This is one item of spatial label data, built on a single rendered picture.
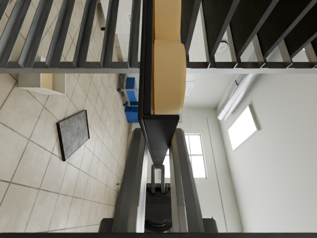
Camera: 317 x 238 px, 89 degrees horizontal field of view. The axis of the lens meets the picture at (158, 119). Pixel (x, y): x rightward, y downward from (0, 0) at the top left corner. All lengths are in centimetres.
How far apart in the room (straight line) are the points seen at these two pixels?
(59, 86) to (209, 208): 432
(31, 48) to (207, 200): 469
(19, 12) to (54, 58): 29
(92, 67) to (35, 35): 27
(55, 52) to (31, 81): 72
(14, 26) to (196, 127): 509
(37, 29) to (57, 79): 88
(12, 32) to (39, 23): 10
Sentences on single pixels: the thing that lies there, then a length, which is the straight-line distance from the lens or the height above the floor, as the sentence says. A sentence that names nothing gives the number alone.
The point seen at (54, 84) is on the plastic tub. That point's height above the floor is 7.
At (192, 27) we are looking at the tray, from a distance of 50.
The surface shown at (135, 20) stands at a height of 87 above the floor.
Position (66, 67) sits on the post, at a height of 64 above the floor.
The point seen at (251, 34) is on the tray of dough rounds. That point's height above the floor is 122.
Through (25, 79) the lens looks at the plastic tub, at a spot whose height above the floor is 5.
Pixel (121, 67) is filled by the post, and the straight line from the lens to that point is 60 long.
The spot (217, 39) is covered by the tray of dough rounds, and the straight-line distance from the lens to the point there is 56.
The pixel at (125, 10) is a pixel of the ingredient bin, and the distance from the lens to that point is 295.
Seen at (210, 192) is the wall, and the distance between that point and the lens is 495.
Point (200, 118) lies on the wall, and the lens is 568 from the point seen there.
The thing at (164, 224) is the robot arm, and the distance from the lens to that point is 46.
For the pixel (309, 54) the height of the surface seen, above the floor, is 149.
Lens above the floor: 96
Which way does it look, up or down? level
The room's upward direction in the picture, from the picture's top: 90 degrees clockwise
